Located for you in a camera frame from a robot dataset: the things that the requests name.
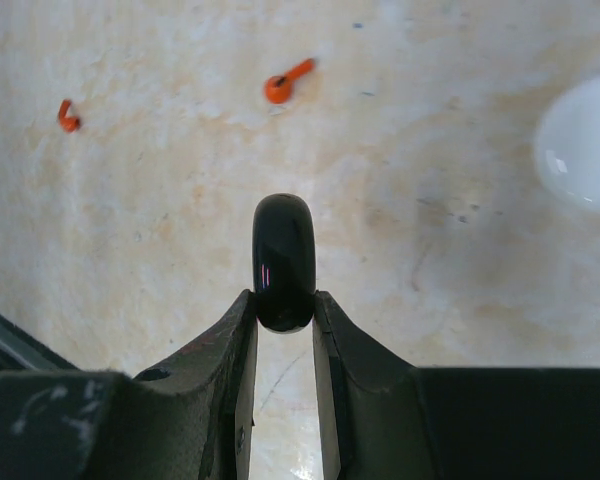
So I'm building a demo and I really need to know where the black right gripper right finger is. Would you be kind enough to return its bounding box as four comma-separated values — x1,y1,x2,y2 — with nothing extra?
313,292,600,479

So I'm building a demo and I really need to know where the orange earbud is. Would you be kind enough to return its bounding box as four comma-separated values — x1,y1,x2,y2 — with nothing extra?
57,99,81,133
263,58,316,105

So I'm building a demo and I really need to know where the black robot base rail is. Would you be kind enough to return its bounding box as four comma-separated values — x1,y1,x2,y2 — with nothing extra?
0,315,78,371

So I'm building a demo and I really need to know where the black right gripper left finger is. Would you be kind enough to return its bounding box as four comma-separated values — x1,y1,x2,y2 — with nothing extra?
0,291,257,479

